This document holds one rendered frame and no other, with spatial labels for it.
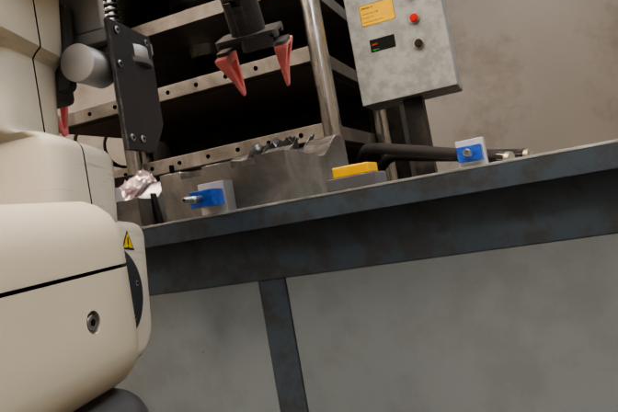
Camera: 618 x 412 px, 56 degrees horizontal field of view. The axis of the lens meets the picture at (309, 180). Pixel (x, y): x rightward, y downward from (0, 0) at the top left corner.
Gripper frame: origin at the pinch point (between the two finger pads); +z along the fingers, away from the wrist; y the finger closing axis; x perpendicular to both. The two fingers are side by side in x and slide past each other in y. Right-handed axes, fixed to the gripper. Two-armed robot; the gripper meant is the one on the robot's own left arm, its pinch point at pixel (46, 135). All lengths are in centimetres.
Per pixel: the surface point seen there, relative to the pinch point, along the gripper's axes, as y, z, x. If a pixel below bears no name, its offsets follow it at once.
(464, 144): -74, 21, -8
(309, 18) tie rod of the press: -38, 4, -87
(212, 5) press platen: -3, -4, -107
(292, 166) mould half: -43.6, 15.3, 0.4
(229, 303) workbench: -28.5, 33.5, 12.6
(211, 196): -32.1, 13.1, 11.5
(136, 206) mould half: -13.6, 15.8, 3.6
